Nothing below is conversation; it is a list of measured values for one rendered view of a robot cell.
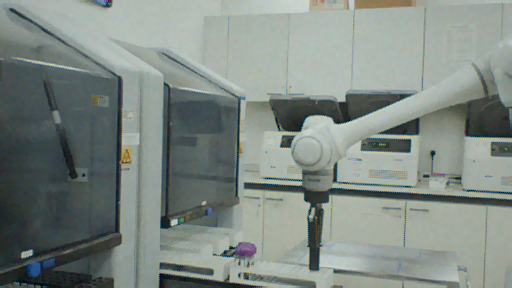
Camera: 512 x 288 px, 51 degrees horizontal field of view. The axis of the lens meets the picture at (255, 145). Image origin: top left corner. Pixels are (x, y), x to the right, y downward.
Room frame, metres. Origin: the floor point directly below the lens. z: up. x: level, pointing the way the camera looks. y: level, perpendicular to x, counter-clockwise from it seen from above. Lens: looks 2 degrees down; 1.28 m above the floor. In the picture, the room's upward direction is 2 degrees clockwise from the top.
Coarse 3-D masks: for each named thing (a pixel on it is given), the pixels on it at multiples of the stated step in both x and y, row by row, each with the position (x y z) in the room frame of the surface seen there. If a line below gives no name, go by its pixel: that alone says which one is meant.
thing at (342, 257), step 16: (304, 240) 2.23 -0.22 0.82; (288, 256) 1.94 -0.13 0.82; (304, 256) 1.95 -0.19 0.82; (320, 256) 1.95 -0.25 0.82; (336, 256) 1.96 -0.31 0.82; (352, 256) 1.97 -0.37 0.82; (368, 256) 1.98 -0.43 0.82; (384, 256) 1.98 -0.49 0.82; (400, 256) 1.99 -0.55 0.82; (416, 256) 2.00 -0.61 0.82; (432, 256) 2.01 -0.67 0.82; (448, 256) 2.01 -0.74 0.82; (336, 272) 1.80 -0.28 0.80; (352, 272) 1.78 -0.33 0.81; (368, 272) 1.76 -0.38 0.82; (384, 272) 1.76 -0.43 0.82; (400, 272) 1.76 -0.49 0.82; (416, 272) 1.77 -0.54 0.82; (432, 272) 1.77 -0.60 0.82; (448, 272) 1.78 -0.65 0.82; (464, 272) 1.95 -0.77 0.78
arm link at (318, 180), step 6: (306, 174) 1.54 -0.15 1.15; (312, 174) 1.53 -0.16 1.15; (318, 174) 1.53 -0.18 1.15; (324, 174) 1.53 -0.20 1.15; (330, 174) 1.54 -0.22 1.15; (306, 180) 1.54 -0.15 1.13; (312, 180) 1.53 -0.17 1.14; (318, 180) 1.53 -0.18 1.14; (324, 180) 1.53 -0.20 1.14; (330, 180) 1.54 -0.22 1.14; (306, 186) 1.54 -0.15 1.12; (312, 186) 1.53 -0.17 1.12; (318, 186) 1.53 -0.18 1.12; (324, 186) 1.53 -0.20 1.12; (330, 186) 1.54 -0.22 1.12
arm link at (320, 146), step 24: (456, 72) 1.48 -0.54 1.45; (432, 96) 1.47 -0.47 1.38; (456, 96) 1.46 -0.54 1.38; (480, 96) 1.46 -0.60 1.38; (360, 120) 1.39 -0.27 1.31; (384, 120) 1.40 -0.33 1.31; (408, 120) 1.45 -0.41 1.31; (312, 144) 1.33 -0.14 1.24; (336, 144) 1.37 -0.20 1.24; (312, 168) 1.36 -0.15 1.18
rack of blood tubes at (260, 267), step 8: (232, 264) 1.62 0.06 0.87; (256, 264) 1.63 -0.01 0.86; (264, 264) 1.65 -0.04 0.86; (272, 264) 1.64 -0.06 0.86; (280, 264) 1.65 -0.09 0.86; (288, 264) 1.64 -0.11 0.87; (232, 272) 1.60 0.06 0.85; (248, 272) 1.58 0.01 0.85; (256, 272) 1.58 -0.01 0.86; (264, 272) 1.57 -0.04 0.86; (272, 272) 1.56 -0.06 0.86; (280, 272) 1.55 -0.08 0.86; (288, 272) 1.56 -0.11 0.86; (296, 272) 1.56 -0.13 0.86; (304, 272) 1.57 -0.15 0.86; (312, 272) 1.56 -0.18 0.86; (320, 272) 1.56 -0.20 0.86; (328, 272) 1.56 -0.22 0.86; (232, 280) 1.60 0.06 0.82; (240, 280) 1.59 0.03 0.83; (248, 280) 1.59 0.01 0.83; (256, 280) 1.59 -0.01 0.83; (264, 280) 1.59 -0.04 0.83; (272, 280) 1.66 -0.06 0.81; (280, 280) 1.65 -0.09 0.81; (288, 280) 1.64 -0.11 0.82; (296, 280) 1.64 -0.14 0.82; (304, 280) 1.63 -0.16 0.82; (312, 280) 1.62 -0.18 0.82; (320, 280) 1.51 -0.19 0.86; (328, 280) 1.53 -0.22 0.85
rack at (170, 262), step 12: (168, 252) 1.76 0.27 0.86; (180, 252) 1.76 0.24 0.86; (168, 264) 1.76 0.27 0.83; (180, 264) 1.76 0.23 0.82; (192, 264) 1.65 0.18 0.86; (204, 264) 1.63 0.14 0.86; (216, 264) 1.62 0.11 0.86; (228, 264) 1.65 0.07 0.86; (192, 276) 1.65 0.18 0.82; (204, 276) 1.63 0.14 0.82; (216, 276) 1.62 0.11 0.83
